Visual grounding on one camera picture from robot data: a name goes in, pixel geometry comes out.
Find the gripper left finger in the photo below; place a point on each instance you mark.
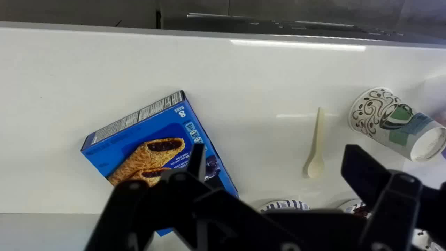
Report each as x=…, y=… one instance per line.
x=181, y=205

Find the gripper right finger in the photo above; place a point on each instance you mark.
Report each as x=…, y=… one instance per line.
x=390, y=195

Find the patterned paper bowl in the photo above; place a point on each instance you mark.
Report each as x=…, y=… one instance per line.
x=355, y=207

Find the striped paper bowl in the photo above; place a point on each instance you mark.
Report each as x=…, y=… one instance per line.
x=284, y=205

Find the patterned paper cup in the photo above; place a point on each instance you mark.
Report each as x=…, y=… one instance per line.
x=393, y=125

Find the blue snack bar box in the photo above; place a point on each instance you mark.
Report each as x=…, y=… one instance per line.
x=139, y=146

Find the cream plastic spoon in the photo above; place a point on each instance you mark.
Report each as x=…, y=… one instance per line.
x=316, y=153

